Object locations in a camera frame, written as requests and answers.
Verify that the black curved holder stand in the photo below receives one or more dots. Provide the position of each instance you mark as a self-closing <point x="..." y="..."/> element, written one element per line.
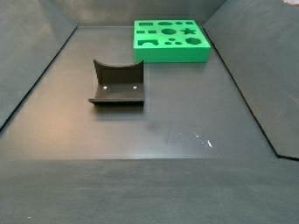
<point x="121" y="84"/>

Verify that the green shape sorter block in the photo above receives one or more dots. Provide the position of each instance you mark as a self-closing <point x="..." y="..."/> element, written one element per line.
<point x="170" y="41"/>

